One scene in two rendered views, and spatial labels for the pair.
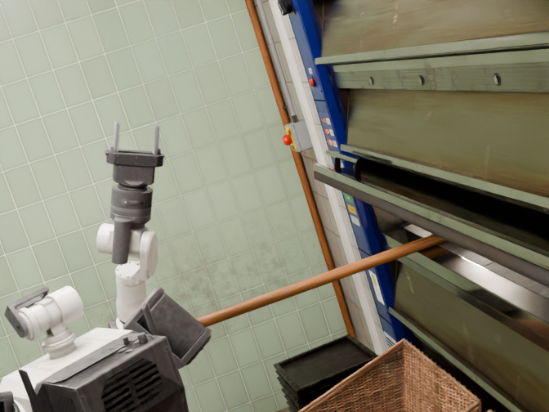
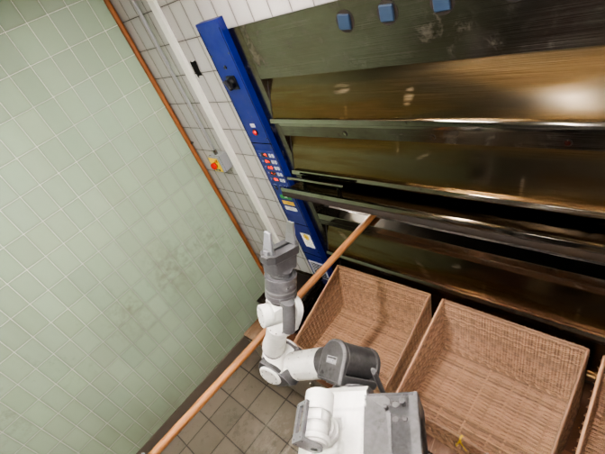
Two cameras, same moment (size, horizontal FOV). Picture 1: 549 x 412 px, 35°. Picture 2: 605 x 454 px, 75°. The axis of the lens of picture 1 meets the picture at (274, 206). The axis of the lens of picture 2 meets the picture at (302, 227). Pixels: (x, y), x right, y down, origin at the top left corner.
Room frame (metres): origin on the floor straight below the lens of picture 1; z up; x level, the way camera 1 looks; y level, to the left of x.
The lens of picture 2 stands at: (1.09, 0.55, 2.29)
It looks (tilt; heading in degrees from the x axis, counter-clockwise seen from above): 34 degrees down; 334
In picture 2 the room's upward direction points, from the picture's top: 25 degrees counter-clockwise
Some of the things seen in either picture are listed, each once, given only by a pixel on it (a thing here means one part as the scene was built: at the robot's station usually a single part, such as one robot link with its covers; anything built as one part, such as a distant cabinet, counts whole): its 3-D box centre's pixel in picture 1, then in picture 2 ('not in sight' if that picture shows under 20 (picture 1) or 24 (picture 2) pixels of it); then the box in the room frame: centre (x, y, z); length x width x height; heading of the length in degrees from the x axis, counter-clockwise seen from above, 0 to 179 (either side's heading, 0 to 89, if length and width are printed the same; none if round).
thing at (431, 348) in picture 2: not in sight; (484, 385); (1.63, -0.14, 0.72); 0.56 x 0.49 x 0.28; 7
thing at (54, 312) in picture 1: (53, 318); (319, 419); (1.61, 0.46, 1.46); 0.10 x 0.07 x 0.09; 131
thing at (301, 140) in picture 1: (299, 136); (220, 161); (3.16, -0.16, 1.46); 0.10 x 0.07 x 0.10; 8
